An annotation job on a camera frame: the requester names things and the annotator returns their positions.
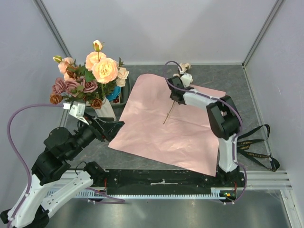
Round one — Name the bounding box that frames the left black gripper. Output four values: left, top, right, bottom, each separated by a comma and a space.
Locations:
67, 111, 126, 159

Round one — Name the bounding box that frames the rust brown rose stem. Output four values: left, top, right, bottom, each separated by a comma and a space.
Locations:
62, 76, 104, 109

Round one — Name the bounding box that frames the white small rose stem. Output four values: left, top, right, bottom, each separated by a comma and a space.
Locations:
163, 63, 191, 124

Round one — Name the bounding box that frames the purple pink wrapping paper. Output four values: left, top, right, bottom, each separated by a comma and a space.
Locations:
109, 74, 219, 176

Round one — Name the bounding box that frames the cream rose flower stem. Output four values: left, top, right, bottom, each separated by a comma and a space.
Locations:
115, 58, 129, 87

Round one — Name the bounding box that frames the mauve rose flower stem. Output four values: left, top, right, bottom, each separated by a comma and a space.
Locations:
50, 77, 98, 104

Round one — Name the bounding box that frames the pink peony bud stem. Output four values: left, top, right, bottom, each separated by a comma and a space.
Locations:
85, 40, 118, 98

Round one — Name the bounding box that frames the peach peony flower stem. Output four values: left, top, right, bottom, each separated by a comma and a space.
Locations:
53, 55, 80, 81

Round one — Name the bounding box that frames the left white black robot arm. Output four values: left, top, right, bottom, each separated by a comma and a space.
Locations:
0, 114, 124, 228

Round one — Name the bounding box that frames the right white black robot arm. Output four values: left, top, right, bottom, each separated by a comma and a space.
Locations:
166, 76, 243, 187

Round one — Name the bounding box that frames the white ribbed vase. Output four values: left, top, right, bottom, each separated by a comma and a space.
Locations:
95, 98, 117, 121

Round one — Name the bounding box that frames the beige square board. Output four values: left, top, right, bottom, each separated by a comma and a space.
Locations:
111, 91, 122, 105

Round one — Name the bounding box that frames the blue rimmed black bowl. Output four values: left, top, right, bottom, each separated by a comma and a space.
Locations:
106, 86, 121, 101

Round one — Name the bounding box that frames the dark green plastic tray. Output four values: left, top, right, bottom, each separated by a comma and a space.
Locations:
84, 78, 132, 110

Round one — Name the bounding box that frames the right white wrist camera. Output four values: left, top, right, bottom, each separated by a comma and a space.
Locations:
180, 70, 193, 87

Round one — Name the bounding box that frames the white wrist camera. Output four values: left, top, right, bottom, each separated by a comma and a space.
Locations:
180, 70, 193, 87
63, 102, 88, 124

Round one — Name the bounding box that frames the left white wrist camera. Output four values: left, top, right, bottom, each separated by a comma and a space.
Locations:
63, 102, 88, 124

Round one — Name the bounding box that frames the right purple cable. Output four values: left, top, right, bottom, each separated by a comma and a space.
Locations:
164, 61, 247, 205

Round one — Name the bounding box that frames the purple cable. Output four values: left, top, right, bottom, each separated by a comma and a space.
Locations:
164, 61, 247, 205
6, 104, 125, 228

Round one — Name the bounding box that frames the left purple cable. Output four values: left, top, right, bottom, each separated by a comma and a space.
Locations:
6, 104, 125, 228

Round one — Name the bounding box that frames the light blue slotted cable duct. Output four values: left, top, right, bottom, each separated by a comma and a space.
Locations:
74, 189, 237, 200

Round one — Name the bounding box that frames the right aluminium frame post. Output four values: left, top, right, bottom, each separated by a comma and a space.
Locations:
242, 0, 285, 70

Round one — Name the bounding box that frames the aluminium frame post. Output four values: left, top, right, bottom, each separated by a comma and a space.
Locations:
242, 0, 285, 70
33, 0, 71, 57

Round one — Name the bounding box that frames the left aluminium frame post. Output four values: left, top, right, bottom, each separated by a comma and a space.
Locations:
33, 0, 71, 57

